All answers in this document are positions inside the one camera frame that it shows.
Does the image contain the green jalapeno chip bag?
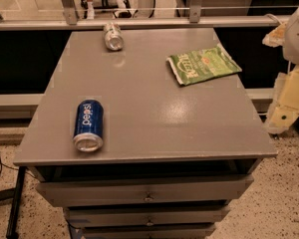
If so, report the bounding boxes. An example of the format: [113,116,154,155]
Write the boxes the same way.
[166,44,242,86]

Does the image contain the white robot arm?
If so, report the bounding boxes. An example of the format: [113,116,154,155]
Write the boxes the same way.
[262,7,299,134]

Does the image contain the silver green soda can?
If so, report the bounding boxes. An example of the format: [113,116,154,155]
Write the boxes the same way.
[104,23,124,51]

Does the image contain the blue pepsi can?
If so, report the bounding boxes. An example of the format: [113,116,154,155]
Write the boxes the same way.
[73,100,104,152]

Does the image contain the top grey drawer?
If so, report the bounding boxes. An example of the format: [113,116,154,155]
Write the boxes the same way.
[37,175,253,207]

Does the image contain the grey drawer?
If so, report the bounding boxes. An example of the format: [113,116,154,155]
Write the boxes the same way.
[65,205,229,228]
[83,223,215,239]
[37,175,253,207]

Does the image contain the grey drawer cabinet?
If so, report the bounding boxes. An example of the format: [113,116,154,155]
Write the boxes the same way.
[13,28,279,239]

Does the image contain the black office chair base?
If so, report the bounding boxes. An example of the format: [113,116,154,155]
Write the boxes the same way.
[81,0,132,20]

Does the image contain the middle grey drawer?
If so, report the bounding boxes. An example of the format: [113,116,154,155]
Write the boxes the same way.
[65,205,229,228]

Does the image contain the bottom grey drawer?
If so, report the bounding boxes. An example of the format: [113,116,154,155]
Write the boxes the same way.
[83,223,215,239]

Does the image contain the person left leg white shoe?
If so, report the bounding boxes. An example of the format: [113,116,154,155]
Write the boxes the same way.
[83,0,96,20]

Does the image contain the grey metal railing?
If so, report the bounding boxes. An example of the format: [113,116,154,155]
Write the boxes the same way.
[0,0,289,31]

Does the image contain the black metal stand leg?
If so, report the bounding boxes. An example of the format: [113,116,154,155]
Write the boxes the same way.
[6,166,26,239]

